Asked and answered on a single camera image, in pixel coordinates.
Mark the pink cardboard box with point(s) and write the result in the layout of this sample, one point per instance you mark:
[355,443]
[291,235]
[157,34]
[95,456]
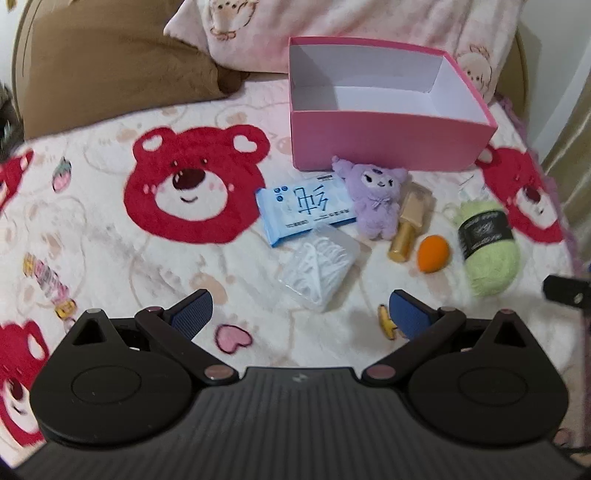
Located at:
[386,103]

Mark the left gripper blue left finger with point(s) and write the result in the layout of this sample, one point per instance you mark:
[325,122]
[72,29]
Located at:
[170,331]

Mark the pink cartoon blanket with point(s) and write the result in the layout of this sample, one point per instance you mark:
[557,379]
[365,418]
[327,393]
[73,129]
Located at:
[252,36]

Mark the beige headboard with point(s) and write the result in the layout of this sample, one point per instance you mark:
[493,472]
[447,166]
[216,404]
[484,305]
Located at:
[513,83]

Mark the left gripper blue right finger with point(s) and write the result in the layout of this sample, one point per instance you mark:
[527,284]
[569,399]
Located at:
[426,329]

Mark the gold foundation bottle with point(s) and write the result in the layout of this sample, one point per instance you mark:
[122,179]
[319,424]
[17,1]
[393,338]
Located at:
[414,212]

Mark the blue wet wipes pack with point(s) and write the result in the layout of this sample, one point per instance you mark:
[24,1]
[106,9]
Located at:
[293,209]

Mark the brown pillow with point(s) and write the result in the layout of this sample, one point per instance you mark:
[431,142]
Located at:
[93,61]

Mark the bear print bed cover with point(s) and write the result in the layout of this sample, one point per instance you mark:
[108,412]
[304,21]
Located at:
[66,239]

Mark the green yarn ball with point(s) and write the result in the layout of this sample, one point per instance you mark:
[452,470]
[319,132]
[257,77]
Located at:
[489,249]

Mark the clear plastic floss pick box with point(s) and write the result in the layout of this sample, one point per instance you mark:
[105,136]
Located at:
[315,271]

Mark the orange makeup sponge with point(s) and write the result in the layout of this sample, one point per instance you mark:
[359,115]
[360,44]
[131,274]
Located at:
[433,254]

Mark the purple plush toy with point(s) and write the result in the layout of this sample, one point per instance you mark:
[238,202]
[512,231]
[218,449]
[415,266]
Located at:
[376,193]

